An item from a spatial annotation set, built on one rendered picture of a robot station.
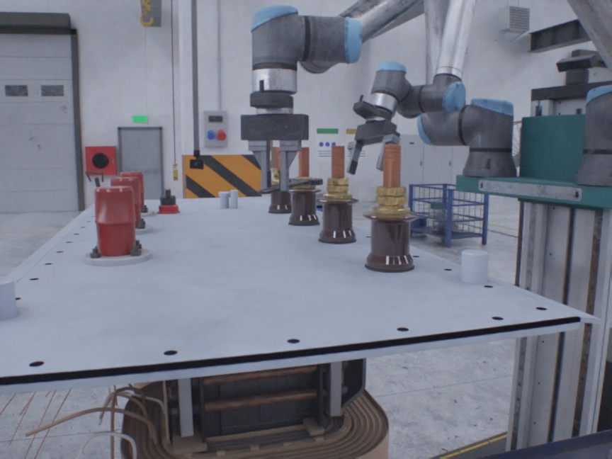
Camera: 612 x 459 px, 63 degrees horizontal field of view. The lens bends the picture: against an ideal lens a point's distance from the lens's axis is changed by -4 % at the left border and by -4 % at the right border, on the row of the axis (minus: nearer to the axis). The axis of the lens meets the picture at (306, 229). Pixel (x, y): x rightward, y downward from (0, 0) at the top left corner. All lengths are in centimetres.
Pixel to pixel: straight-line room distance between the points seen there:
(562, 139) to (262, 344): 148
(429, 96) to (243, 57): 483
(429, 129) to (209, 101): 450
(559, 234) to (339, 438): 127
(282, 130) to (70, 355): 63
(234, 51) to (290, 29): 532
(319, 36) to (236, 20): 540
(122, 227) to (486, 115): 132
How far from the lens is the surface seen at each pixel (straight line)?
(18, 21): 1473
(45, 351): 58
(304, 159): 137
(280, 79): 103
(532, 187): 173
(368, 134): 158
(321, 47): 106
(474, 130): 191
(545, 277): 204
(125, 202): 97
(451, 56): 172
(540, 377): 215
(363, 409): 105
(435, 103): 167
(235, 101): 628
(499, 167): 188
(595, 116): 161
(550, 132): 190
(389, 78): 163
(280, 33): 104
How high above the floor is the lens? 156
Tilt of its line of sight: 9 degrees down
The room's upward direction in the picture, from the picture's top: straight up
